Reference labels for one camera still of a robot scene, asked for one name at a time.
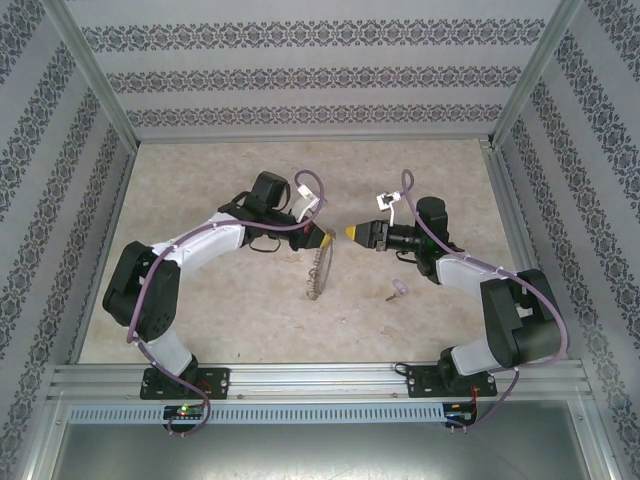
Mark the metal band with small keyrings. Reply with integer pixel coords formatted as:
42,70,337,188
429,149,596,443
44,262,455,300
304,227,337,301

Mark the grey metal sheet panel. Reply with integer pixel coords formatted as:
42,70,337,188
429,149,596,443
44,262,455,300
49,422,591,480

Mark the long aluminium table edge rail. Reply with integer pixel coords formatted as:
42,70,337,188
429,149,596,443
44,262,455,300
133,130,496,144

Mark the aluminium table side rail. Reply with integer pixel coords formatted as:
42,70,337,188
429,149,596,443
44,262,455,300
484,142,584,365
67,142,144,365

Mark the aluminium mounting rail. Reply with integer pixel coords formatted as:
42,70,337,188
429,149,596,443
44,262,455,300
47,362,589,401

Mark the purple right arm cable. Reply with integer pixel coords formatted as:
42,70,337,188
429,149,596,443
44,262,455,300
401,169,569,436

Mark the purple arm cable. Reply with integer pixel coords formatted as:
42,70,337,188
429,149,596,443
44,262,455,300
401,169,569,436
127,169,329,439

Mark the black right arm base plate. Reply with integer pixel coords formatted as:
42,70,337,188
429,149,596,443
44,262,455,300
405,364,499,400

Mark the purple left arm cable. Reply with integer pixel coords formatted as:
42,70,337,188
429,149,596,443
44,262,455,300
127,169,329,439

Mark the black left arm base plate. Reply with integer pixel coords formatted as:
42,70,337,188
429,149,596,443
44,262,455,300
139,367,232,401

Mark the slotted grey cable duct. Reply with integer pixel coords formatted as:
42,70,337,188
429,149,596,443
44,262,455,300
67,403,446,424

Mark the aluminium frame post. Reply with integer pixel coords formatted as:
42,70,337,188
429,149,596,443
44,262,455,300
42,0,144,147
489,0,586,147

